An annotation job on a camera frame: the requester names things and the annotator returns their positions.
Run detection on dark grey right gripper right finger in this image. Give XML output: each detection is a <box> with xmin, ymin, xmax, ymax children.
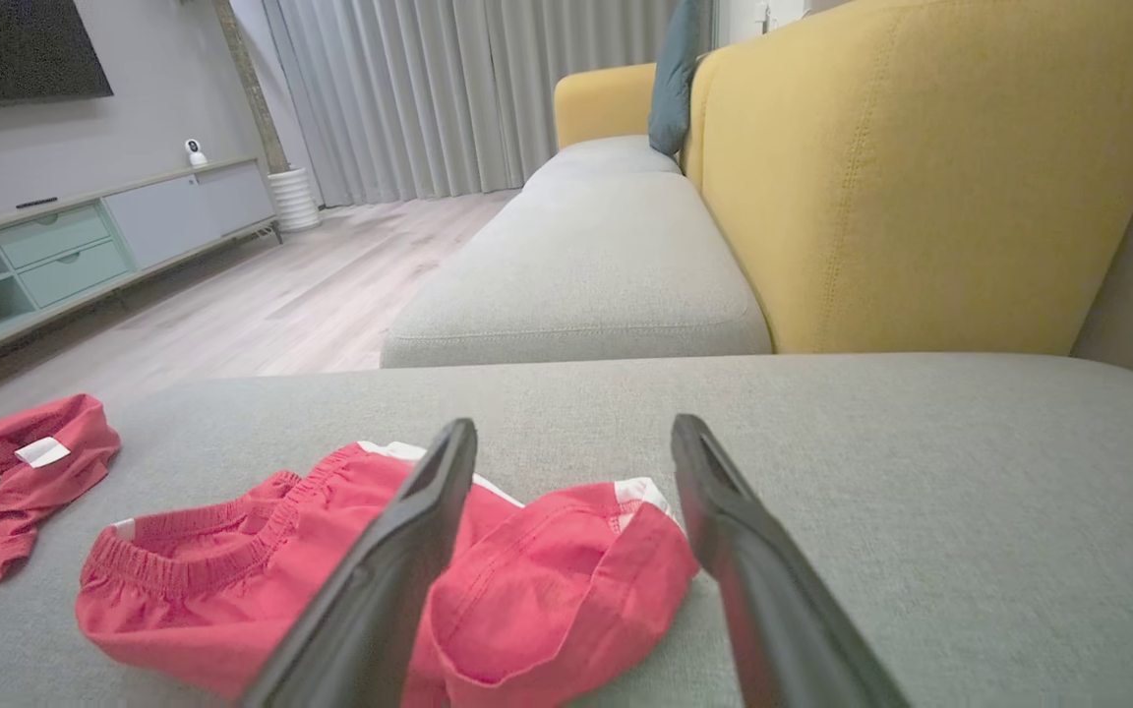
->
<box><xmin>670</xmin><ymin>413</ymin><xmax>912</xmax><ymax>708</ymax></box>

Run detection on wide grey sofa chaise cushion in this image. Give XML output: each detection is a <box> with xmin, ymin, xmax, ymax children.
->
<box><xmin>0</xmin><ymin>352</ymin><xmax>1133</xmax><ymax>708</ymax></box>

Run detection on red shorts with white stripe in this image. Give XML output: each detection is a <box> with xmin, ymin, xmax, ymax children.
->
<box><xmin>75</xmin><ymin>440</ymin><xmax>700</xmax><ymax>708</ymax></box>

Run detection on brown wooden pillar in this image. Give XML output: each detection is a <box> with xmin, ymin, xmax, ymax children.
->
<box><xmin>212</xmin><ymin>0</ymin><xmax>290</xmax><ymax>176</ymax></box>

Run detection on teal throw pillow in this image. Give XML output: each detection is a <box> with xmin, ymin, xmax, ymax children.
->
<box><xmin>647</xmin><ymin>0</ymin><xmax>715</xmax><ymax>156</ymax></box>

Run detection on grey sofa seat cushion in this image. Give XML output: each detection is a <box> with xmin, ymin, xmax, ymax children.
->
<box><xmin>380</xmin><ymin>172</ymin><xmax>774</xmax><ymax>370</ymax></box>
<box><xmin>522</xmin><ymin>135</ymin><xmax>683</xmax><ymax>193</ymax></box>

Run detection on black flat screen television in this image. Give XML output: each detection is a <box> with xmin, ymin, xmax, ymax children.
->
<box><xmin>0</xmin><ymin>0</ymin><xmax>115</xmax><ymax>112</ymax></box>

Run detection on yellow sofa backrest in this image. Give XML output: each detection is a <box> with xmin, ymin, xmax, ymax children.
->
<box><xmin>682</xmin><ymin>0</ymin><xmax>1133</xmax><ymax>357</ymax></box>

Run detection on light grey pleated curtain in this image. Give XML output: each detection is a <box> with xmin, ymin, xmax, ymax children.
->
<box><xmin>262</xmin><ymin>0</ymin><xmax>681</xmax><ymax>207</ymax></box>

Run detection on pale green television cabinet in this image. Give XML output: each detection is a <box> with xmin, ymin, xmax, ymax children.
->
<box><xmin>0</xmin><ymin>157</ymin><xmax>282</xmax><ymax>380</ymax></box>

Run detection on red and white shirt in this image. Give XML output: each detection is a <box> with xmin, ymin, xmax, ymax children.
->
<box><xmin>0</xmin><ymin>393</ymin><xmax>122</xmax><ymax>588</ymax></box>

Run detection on yellow sofa armrest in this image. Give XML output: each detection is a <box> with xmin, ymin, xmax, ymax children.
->
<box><xmin>554</xmin><ymin>63</ymin><xmax>658</xmax><ymax>151</ymax></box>

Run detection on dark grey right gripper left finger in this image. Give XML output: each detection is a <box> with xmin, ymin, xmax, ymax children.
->
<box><xmin>237</xmin><ymin>418</ymin><xmax>479</xmax><ymax>708</ymax></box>

